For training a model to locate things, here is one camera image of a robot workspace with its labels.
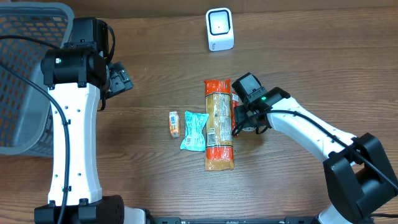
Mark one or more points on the white barcode scanner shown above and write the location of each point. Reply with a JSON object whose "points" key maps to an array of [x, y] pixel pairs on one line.
{"points": [[219, 27]]}

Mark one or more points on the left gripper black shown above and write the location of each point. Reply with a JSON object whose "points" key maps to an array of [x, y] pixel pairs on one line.
{"points": [[121, 80]]}

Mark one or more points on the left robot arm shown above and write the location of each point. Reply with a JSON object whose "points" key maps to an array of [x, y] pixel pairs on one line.
{"points": [[80, 77]]}

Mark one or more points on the light blue tissue pack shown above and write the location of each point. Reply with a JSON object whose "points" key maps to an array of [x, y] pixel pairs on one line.
{"points": [[194, 139]]}

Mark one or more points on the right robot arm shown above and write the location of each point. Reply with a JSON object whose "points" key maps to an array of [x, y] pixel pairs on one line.
{"points": [[359, 176]]}

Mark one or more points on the grey plastic shopping basket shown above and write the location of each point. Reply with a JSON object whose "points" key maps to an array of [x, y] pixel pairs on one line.
{"points": [[27, 30]]}

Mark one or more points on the red snack stick package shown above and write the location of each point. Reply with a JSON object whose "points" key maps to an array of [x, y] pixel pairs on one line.
{"points": [[234, 103]]}

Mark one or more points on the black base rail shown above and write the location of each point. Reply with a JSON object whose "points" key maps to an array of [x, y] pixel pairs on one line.
{"points": [[286, 220]]}

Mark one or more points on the green lid jar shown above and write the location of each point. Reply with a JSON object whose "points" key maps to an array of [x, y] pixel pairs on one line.
{"points": [[249, 128]]}

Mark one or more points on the red and tan cracker package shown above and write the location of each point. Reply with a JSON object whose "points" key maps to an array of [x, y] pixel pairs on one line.
{"points": [[219, 139]]}

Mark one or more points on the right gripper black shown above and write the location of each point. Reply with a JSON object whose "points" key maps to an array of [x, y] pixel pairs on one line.
{"points": [[240, 122]]}

